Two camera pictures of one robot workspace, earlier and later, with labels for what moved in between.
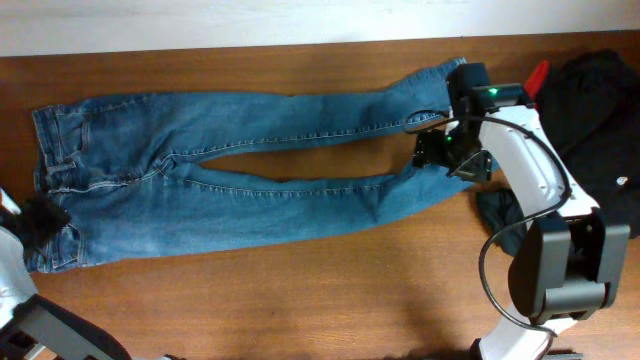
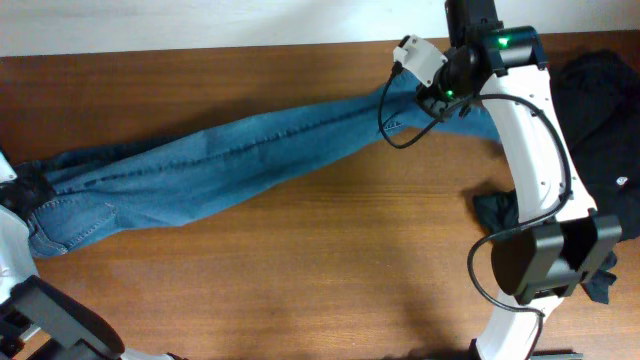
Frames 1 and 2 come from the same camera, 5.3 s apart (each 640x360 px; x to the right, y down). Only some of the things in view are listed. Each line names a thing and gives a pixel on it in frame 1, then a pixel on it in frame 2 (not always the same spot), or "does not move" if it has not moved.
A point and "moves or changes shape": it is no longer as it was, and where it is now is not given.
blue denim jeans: x=107 y=163 moves or changes shape
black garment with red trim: x=588 y=105 does not move
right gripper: x=427 y=149 to x=441 y=108
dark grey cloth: x=498 y=207 does not move
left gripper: x=38 y=220 to x=13 y=195
